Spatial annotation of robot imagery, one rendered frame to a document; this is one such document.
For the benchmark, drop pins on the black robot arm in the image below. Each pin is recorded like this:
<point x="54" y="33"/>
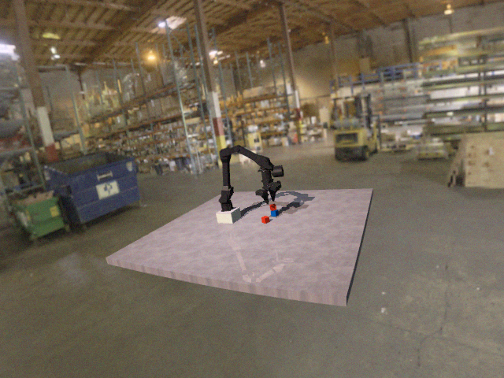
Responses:
<point x="266" y="168"/>

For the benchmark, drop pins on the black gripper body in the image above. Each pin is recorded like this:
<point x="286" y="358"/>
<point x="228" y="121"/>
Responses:
<point x="261" y="192"/>

